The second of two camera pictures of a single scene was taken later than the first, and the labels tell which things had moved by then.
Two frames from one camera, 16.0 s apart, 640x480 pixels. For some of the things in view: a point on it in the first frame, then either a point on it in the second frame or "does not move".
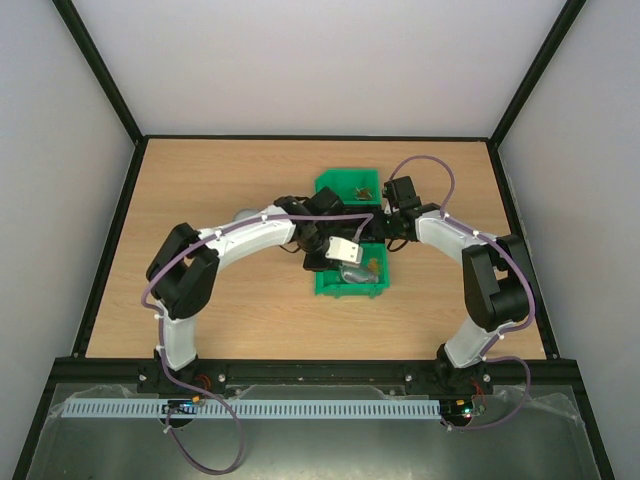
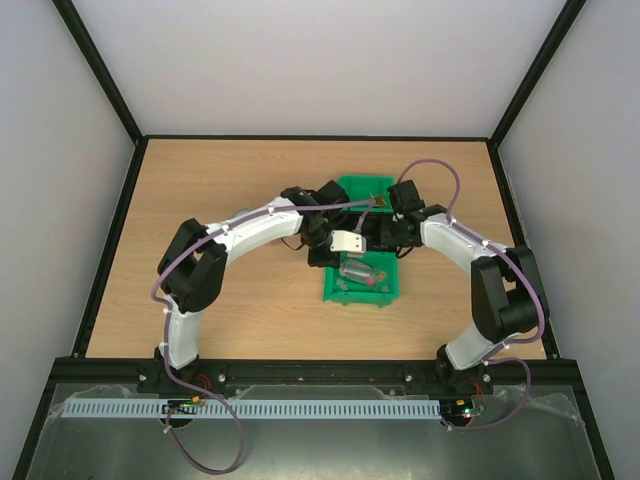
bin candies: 362,194 → 380,200
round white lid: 245,213 does not move
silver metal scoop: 357,274 does not move
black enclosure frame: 87,368 does not move
